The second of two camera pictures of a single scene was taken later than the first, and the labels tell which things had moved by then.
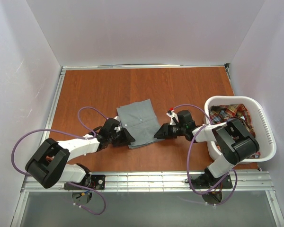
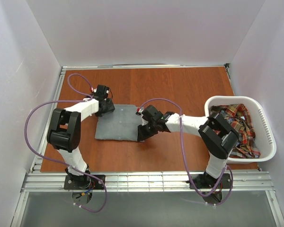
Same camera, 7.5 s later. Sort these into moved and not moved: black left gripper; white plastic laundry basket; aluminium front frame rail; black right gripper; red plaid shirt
Moved: black right gripper; black left gripper
Not moved: red plaid shirt; white plastic laundry basket; aluminium front frame rail
